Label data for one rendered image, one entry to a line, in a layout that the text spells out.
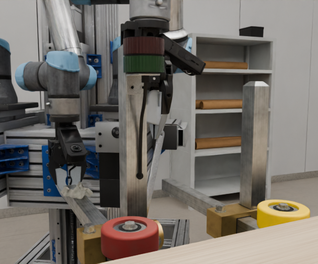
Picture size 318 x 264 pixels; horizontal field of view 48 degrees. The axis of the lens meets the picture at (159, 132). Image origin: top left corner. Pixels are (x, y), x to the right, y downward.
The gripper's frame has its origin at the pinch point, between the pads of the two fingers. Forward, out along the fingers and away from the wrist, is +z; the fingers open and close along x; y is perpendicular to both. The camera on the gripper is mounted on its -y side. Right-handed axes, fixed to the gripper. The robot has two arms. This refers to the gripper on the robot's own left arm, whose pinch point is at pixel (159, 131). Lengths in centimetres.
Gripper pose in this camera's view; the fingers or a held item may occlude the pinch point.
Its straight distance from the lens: 68.4
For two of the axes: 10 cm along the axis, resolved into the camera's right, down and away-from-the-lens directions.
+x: 4.3, 1.1, -9.0
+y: -9.0, 0.4, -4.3
